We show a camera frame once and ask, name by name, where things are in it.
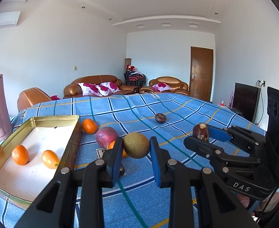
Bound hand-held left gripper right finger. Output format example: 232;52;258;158
149;136;261;228

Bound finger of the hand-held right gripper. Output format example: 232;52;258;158
207;124;267;158
184;135;263;180

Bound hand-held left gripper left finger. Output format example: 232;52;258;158
14;136;124;228

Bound brown peeled fruit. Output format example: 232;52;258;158
193;123;210;142

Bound green-brown pear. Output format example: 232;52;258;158
123;132;151;159

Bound red onion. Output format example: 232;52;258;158
96;127;119;148

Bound dark passion fruit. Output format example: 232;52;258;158
155;113;167;124

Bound gold metal tin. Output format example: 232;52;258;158
0;115;83;211

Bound person's right hand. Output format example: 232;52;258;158
237;192;252;209

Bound small round citrus fruit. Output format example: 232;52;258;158
108;140;128;158

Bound large orange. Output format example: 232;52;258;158
82;119;99;135

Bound black television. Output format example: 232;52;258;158
232;82;260;124

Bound blue checked blanket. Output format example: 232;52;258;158
0;93;267;228

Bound brown wooden door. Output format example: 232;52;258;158
190;46;214;102

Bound small oval orange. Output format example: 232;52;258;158
41;150;60;169

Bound brown leather armchair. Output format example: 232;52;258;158
17;88;53;112
139;76;190;97

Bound stack of dark chairs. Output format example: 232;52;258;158
124;70;147;87

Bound long brown leather sofa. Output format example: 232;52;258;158
64;75;140;99

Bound red items on chairs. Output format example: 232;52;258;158
126;64;142;75

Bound white air conditioner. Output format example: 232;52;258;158
0;11;20;30

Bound black cable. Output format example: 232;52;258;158
259;185;279;221

